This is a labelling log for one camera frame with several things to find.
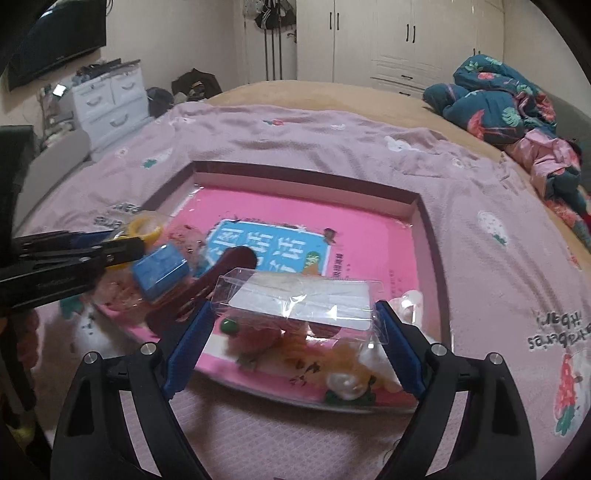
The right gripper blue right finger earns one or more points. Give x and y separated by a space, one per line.
405 347

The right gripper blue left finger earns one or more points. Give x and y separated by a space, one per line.
183 348

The maroon oval hair clip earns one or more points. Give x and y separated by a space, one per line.
177 309

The clear pearl hair claw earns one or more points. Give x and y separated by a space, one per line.
346 386

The pink pompom strawberry clip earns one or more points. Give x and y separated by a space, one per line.
247 343

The small blue box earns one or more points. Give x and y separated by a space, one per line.
159 272

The clear plastic earring box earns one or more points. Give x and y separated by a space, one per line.
303 306

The yellow rings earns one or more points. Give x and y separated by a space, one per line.
138 230

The left hand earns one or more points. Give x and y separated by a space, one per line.
26 329

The cream hair claw clip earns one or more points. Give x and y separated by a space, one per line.
409 307

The grey chair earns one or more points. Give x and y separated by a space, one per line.
50 168

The shallow cardboard tray box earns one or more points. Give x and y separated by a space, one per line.
295 276

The pink strawberry print blanket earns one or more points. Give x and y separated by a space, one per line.
514 284

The white drawer chest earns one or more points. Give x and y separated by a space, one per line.
110 106

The black jacket pile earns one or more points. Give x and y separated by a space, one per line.
192 86

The tan bed sheet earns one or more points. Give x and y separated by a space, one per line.
394 110

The teal floral quilt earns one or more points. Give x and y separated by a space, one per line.
498 105

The grey headboard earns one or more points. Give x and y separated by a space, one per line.
573 124

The white wardrobe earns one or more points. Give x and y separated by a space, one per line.
402 46

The white door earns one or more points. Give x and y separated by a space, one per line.
268 55

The bags hanging on door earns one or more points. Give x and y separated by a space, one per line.
270 14

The black wall television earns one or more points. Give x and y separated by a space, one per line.
66 31

